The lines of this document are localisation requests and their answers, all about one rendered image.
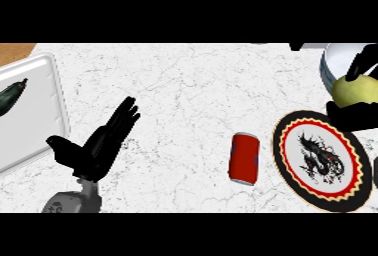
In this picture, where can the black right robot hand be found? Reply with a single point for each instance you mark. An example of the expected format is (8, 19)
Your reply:
(357, 116)

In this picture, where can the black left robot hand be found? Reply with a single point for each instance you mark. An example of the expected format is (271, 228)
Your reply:
(101, 146)

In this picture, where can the yellow lemon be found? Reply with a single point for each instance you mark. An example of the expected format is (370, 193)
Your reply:
(355, 90)

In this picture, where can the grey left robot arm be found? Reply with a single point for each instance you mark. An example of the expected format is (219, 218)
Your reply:
(75, 201)

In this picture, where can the dragon print plate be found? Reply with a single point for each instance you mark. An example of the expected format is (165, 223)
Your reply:
(320, 160)

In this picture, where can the white bowl with blue rim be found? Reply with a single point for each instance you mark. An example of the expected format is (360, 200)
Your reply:
(338, 60)

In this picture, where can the white tray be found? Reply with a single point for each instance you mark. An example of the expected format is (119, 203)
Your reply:
(30, 113)

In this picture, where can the dark green cucumber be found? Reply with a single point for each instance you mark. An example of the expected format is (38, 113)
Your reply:
(11, 95)

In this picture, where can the small black object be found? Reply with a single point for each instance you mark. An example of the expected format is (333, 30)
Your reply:
(296, 46)

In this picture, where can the red can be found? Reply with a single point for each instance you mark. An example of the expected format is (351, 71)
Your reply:
(244, 158)

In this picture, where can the brown wooden board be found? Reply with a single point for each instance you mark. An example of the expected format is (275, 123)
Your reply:
(14, 52)

